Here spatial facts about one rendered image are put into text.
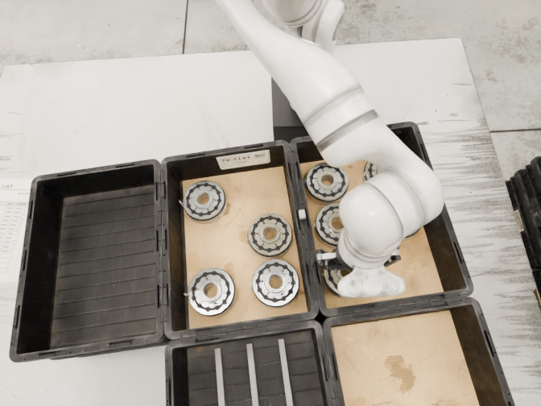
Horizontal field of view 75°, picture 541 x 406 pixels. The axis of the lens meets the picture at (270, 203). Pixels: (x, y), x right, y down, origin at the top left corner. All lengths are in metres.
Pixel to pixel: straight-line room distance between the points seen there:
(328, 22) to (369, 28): 1.68
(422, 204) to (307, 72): 0.17
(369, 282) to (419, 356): 0.36
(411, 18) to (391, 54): 1.25
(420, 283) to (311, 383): 0.32
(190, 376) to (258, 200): 0.41
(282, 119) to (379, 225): 0.72
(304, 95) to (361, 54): 0.97
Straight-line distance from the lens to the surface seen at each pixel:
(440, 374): 0.86
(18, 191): 1.31
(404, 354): 0.84
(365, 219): 0.35
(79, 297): 0.95
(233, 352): 0.82
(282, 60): 0.38
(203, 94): 1.24
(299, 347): 0.81
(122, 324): 0.89
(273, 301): 0.78
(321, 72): 0.36
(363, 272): 0.52
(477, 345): 0.82
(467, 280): 0.79
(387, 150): 0.37
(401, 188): 0.36
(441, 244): 0.84
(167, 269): 0.76
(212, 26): 2.52
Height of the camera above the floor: 1.64
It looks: 68 degrees down
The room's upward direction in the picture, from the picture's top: 8 degrees counter-clockwise
